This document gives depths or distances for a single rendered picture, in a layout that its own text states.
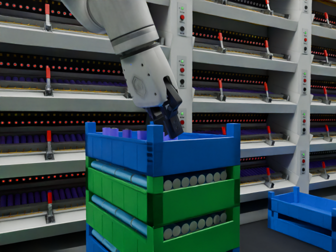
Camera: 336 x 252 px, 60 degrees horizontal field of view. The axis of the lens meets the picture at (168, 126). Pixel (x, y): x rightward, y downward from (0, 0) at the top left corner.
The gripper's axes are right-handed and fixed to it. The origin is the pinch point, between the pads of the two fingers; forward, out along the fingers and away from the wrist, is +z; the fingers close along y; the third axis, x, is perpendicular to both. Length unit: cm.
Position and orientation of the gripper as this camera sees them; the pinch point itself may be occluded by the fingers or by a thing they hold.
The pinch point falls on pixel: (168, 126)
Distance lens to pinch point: 57.1
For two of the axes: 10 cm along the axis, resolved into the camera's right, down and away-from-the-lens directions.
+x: 7.4, -4.4, 5.1
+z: 3.4, 9.0, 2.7
